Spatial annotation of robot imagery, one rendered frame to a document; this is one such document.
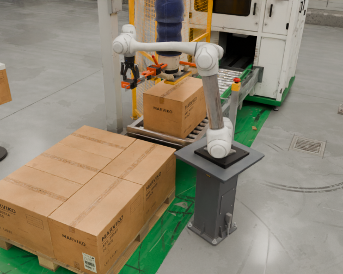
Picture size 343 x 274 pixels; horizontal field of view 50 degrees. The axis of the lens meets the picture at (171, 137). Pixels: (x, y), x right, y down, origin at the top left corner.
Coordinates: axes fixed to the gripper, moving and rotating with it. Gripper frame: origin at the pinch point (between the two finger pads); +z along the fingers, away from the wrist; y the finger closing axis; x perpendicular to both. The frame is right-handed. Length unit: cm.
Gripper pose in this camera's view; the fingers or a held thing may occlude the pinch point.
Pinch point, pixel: (130, 82)
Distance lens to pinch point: 274.9
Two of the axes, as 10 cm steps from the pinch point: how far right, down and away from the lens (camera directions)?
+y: -8.7, -2.6, 4.1
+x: -4.9, 4.2, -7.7
